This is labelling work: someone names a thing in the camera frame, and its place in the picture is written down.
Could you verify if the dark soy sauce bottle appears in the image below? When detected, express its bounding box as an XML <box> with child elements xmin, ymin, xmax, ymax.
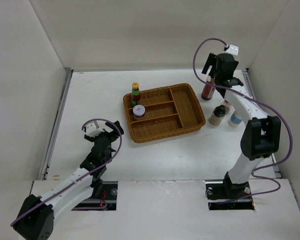
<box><xmin>201</xmin><ymin>76</ymin><xmax>216</xmax><ymax>101</ymax></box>

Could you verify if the yellow-capped green-label sauce bottle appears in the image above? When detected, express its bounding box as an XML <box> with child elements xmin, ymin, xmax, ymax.
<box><xmin>131</xmin><ymin>82</ymin><xmax>141</xmax><ymax>107</ymax></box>

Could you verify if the black-capped pepper grinder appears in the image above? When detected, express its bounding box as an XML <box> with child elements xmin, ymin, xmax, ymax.
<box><xmin>208</xmin><ymin>105</ymin><xmax>226</xmax><ymax>126</ymax></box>

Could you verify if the silver-capped white blue jar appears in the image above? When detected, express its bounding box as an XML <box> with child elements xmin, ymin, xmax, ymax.
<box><xmin>228</xmin><ymin>110</ymin><xmax>243</xmax><ymax>128</ymax></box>

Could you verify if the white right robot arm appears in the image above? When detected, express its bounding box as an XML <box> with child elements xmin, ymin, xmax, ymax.
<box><xmin>202</xmin><ymin>53</ymin><xmax>281</xmax><ymax>199</ymax></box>

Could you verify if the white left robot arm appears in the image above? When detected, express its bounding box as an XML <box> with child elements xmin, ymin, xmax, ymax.
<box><xmin>10</xmin><ymin>118</ymin><xmax>124</xmax><ymax>240</ymax></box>

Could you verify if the pink-capped spice shaker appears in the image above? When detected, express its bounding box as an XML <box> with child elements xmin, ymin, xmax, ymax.
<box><xmin>223</xmin><ymin>100</ymin><xmax>232</xmax><ymax>115</ymax></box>

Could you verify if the woven wicker divided basket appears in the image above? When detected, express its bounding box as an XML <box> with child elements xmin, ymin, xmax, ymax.
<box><xmin>123</xmin><ymin>83</ymin><xmax>206</xmax><ymax>143</ymax></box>

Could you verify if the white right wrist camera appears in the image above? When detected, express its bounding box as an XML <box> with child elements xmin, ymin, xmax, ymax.
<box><xmin>223</xmin><ymin>44</ymin><xmax>239</xmax><ymax>56</ymax></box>

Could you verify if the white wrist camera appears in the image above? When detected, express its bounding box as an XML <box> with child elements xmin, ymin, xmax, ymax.
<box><xmin>83</xmin><ymin>120</ymin><xmax>102</xmax><ymax>138</ymax></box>
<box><xmin>223</xmin><ymin>44</ymin><xmax>239</xmax><ymax>56</ymax></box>

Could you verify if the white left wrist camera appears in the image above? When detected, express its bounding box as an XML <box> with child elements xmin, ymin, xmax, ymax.
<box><xmin>83</xmin><ymin>120</ymin><xmax>102</xmax><ymax>138</ymax></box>

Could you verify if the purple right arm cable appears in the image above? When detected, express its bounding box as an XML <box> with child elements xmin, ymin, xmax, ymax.
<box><xmin>192</xmin><ymin>37</ymin><xmax>293</xmax><ymax>201</ymax></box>

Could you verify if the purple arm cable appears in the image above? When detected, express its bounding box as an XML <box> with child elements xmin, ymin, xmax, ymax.
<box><xmin>10</xmin><ymin>118</ymin><xmax>123</xmax><ymax>227</ymax></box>
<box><xmin>192</xmin><ymin>37</ymin><xmax>293</xmax><ymax>201</ymax></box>

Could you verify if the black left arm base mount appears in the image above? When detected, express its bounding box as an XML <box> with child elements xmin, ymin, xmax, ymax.
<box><xmin>72</xmin><ymin>179</ymin><xmax>119</xmax><ymax>211</ymax></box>

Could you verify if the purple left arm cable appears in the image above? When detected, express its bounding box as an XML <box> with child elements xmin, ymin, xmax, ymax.
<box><xmin>10</xmin><ymin>118</ymin><xmax>123</xmax><ymax>227</ymax></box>

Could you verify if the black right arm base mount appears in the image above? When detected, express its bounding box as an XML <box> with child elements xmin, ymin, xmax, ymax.
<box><xmin>205</xmin><ymin>181</ymin><xmax>255</xmax><ymax>211</ymax></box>

